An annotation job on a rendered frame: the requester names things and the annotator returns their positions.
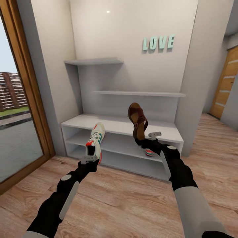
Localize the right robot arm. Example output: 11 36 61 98
135 132 234 238

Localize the sandal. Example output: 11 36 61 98
128 103 148 140

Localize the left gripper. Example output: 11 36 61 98
78 159 99 177

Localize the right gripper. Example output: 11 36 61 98
135 139 158 152

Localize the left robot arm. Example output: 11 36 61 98
22 155 99 238

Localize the gym shoe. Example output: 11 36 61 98
85 122 105 165
145 148 154 156

